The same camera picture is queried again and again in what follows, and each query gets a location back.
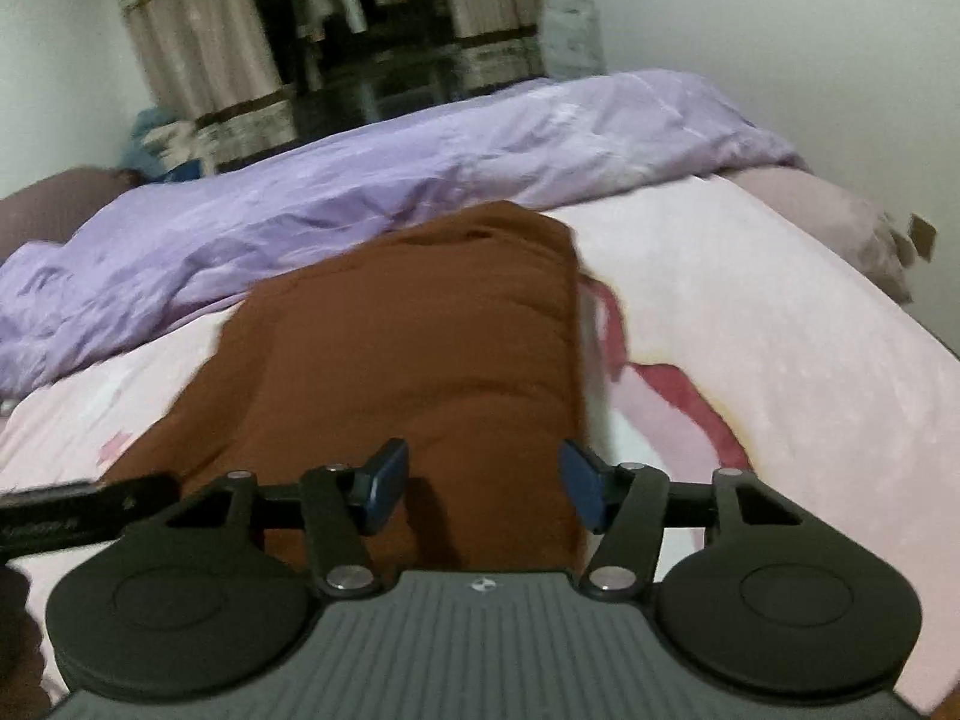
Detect brown padded jacket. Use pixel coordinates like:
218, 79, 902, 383
109, 202, 586, 572

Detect blue and beige clothes pile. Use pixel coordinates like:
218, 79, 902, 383
124, 107, 203, 182

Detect pink printed bed blanket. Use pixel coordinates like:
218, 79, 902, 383
2, 177, 958, 710

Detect purple quilt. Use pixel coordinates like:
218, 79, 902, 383
2, 70, 800, 400

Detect mauve quilted headboard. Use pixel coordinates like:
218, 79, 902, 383
0, 166, 146, 259

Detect mauve bed sheet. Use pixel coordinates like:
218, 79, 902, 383
726, 166, 918, 305

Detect left beige patterned curtain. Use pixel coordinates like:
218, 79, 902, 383
119, 0, 298, 167

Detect beige patterned curtain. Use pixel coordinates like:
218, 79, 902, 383
119, 0, 298, 167
448, 0, 544, 94

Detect right beige patterned curtain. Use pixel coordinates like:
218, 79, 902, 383
448, 0, 544, 94

